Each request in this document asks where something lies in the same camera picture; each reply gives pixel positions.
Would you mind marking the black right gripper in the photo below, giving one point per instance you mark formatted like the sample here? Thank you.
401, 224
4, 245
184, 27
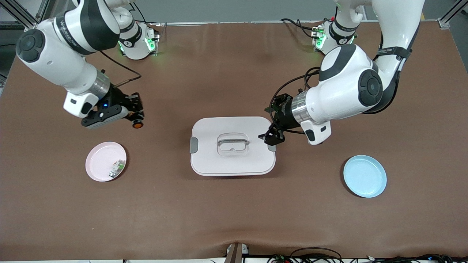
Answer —
119, 98

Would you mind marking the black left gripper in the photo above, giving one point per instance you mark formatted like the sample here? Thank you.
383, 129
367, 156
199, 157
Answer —
283, 114

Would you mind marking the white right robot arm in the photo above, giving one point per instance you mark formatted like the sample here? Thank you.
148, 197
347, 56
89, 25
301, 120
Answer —
55, 58

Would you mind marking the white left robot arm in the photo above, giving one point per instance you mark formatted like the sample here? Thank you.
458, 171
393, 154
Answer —
343, 91

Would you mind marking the grey box latch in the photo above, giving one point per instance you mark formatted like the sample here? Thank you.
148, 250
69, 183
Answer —
272, 148
193, 145

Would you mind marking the white lidded storage box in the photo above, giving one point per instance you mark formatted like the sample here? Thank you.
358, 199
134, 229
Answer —
233, 160

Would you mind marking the pink round plate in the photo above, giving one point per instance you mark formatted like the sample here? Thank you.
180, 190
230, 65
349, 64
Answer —
102, 160

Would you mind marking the small green white component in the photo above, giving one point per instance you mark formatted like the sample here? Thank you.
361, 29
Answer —
117, 168

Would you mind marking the brown table mat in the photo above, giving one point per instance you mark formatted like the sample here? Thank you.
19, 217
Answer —
234, 212

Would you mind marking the light blue round plate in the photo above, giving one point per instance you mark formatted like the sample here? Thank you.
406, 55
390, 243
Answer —
365, 176

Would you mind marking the silver table edge rail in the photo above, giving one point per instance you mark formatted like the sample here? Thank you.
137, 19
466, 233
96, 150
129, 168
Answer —
237, 22

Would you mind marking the brown camera mount post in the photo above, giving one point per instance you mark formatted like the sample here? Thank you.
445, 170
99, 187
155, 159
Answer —
234, 254

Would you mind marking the aluminium frame profile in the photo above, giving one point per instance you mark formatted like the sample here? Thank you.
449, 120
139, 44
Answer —
16, 12
451, 12

